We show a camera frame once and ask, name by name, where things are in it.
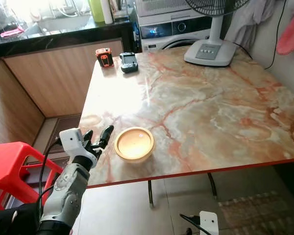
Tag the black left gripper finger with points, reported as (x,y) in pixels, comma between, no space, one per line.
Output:
(88,137)
(107,135)

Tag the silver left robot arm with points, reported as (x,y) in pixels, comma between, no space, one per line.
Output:
(68,188)

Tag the brown doormat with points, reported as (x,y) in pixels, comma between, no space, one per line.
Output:
(63,128)

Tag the orange black battery pack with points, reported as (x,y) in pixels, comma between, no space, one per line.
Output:
(104,57)

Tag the red plastic stool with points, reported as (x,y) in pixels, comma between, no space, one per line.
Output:
(12,166)

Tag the orange marble dining table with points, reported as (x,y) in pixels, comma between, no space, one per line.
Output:
(201,107)

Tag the black stone kitchen counter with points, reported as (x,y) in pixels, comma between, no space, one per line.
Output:
(59,40)

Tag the black robot leg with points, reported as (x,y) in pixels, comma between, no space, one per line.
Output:
(12,221)

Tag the white front-load washing machine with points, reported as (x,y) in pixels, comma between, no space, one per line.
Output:
(171,34)

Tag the white bottle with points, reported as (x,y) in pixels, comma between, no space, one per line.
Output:
(107,11)

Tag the green bottle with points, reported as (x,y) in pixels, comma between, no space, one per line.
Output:
(97,11)

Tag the pink flat object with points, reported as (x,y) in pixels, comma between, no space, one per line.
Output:
(12,33)

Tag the white standing fan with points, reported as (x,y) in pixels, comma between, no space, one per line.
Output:
(209,50)

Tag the white appliance with vents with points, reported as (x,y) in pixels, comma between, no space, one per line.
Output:
(164,7)

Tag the beige patterned rug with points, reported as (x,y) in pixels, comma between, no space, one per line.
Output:
(259,213)

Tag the grey hanging cloth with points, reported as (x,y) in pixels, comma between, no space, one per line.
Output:
(252,19)

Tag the red hanging cloth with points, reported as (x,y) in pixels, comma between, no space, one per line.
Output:
(291,34)

